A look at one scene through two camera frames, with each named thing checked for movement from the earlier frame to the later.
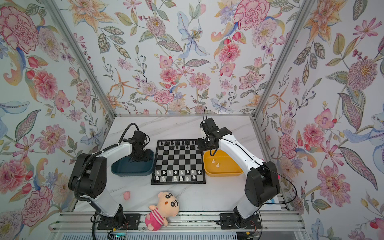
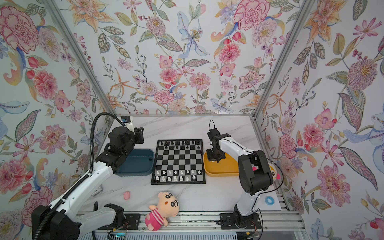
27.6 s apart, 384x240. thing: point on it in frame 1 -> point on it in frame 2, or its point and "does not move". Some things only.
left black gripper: [146, 158] -> [139, 136]
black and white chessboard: [178, 161] does not move
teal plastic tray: [122, 165] does not move
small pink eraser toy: [127, 195] does not move
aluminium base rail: [85, 222] does not move
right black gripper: [208, 144] -> [215, 151]
